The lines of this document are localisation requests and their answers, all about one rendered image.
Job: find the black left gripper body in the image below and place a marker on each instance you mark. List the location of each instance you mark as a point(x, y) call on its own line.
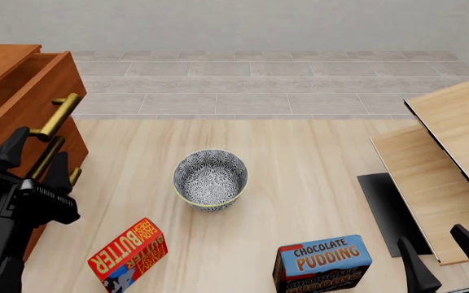
point(35, 201)

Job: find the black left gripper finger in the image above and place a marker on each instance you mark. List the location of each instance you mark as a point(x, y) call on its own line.
point(8, 152)
point(60, 174)

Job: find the pale wooden stepped shelf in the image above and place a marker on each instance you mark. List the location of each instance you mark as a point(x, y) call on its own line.
point(442, 171)

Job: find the blue chocolate pudding box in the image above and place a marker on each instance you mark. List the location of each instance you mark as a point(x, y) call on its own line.
point(324, 256)

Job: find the red butter box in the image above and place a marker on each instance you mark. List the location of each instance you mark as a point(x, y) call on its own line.
point(130, 253)

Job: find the grey floral patterned bowl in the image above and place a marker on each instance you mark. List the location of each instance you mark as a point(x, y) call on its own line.
point(210, 183)

